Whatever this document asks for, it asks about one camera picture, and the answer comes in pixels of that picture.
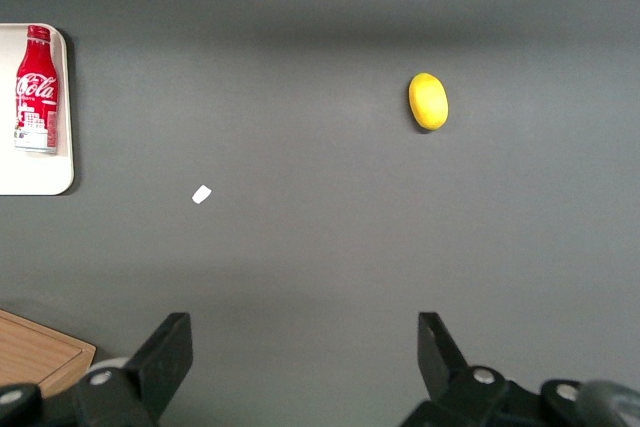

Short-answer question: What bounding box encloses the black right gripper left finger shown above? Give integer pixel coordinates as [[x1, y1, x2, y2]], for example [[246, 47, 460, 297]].
[[74, 311, 194, 427]]

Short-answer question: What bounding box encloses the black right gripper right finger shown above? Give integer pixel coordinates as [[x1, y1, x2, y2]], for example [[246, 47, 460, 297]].
[[403, 311, 511, 427]]

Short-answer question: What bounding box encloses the beige plastic tray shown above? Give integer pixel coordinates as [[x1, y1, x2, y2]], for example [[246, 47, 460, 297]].
[[0, 22, 76, 197]]

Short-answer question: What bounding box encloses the wooden board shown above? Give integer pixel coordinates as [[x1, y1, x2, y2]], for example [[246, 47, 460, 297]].
[[0, 308, 98, 398]]

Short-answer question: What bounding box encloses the yellow lemon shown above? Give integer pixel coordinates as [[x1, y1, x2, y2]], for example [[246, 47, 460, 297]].
[[407, 72, 450, 132]]

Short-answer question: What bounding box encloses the red cola bottle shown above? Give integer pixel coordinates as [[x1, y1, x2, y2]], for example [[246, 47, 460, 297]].
[[13, 24, 60, 156]]

